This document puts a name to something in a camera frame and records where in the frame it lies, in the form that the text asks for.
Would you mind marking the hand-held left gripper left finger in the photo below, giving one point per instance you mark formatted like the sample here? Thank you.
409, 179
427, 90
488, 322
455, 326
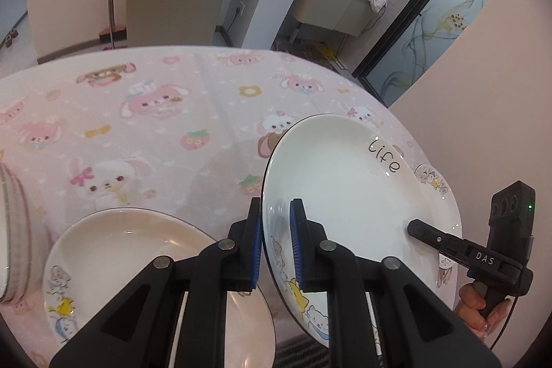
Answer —
258, 251

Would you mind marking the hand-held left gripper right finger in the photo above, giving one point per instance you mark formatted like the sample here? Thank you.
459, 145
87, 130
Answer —
295, 247

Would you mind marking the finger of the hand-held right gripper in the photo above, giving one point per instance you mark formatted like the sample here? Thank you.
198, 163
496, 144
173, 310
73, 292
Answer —
431, 234

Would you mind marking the white cartoon print plate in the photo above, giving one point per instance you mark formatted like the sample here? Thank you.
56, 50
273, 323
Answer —
120, 247
345, 178

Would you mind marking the pink carrot print bowl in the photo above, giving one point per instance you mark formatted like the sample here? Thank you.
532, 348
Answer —
21, 238

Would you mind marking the person's right hand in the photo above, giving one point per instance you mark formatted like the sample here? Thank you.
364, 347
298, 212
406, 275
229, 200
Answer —
471, 307

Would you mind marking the grey striped cloth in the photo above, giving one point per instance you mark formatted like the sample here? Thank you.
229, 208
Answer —
302, 353

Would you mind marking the pink cartoon print tablecloth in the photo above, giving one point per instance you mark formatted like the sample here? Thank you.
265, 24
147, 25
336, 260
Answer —
172, 113

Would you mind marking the yellow floor mat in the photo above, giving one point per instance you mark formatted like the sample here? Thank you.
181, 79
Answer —
321, 55

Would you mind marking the black framed glass door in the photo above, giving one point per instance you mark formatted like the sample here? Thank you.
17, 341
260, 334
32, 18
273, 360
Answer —
440, 19

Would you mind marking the beige bathroom vanity cabinet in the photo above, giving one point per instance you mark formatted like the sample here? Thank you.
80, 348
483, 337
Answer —
327, 3

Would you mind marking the pair of slippers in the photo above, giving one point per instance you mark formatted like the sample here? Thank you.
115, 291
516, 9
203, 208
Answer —
11, 39

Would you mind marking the low white wall outlet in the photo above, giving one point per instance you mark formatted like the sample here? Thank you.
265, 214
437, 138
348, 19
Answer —
241, 9

